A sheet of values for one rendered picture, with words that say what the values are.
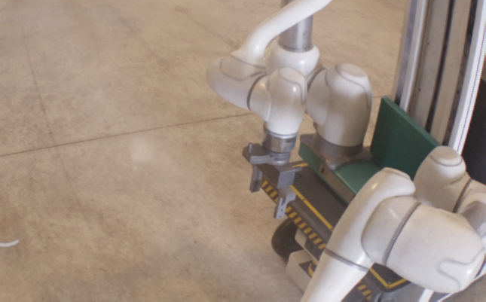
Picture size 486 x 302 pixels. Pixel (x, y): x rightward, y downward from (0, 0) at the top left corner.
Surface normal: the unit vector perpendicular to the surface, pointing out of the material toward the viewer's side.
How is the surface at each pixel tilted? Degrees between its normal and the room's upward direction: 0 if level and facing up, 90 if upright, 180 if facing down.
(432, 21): 90
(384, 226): 56
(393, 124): 90
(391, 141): 90
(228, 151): 0
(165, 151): 0
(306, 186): 0
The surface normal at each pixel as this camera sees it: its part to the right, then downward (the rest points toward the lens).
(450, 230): 0.07, -0.75
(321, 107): -0.63, 0.30
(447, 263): -0.30, 0.00
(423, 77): -0.86, 0.15
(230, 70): -0.47, -0.13
